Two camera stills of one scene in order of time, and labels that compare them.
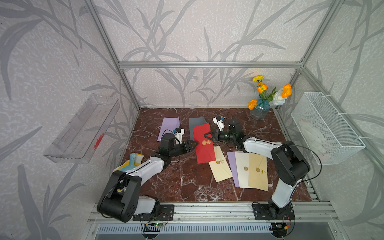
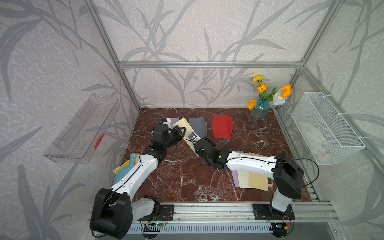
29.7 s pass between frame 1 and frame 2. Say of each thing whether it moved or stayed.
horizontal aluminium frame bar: stayed
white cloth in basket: stayed
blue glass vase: stayed
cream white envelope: stayed
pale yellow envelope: moved
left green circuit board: stayed
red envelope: moved
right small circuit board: stayed
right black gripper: moved
